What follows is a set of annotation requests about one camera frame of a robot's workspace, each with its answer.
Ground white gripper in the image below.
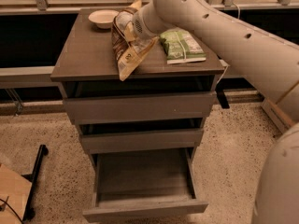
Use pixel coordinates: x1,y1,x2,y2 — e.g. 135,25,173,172
124,2,168,42

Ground brown chip bag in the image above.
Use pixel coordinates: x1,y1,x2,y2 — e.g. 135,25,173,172
111,0,157,81

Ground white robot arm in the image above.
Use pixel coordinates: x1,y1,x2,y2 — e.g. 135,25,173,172
132,0,299,224

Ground green chip bag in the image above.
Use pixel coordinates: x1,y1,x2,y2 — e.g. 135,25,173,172
160,29,206,64

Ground grey top drawer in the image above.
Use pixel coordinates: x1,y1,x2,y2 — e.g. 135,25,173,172
64,92,215,124

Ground grey drawer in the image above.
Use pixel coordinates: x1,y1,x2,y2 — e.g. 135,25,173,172
83,148,207,223
79,129,204,154
64,92,215,124

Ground grey drawer cabinet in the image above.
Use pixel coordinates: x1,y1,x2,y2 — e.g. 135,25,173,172
50,6,225,185

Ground grey middle drawer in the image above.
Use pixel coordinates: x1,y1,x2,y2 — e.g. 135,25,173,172
79,129,204,154

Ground grey bottom drawer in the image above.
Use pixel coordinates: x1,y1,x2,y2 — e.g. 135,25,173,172
83,148,207,223

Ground white paper bowl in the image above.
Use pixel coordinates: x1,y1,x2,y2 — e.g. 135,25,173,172
88,9,119,29

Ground metal window railing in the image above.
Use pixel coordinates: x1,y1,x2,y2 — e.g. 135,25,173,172
0,0,299,89

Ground cardboard box right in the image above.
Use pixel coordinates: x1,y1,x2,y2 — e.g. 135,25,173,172
262,99,295,133

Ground black metal stand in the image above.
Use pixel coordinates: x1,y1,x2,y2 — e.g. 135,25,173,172
22,145,49,221

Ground black cable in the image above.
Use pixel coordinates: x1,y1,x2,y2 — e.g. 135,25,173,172
0,195,24,224

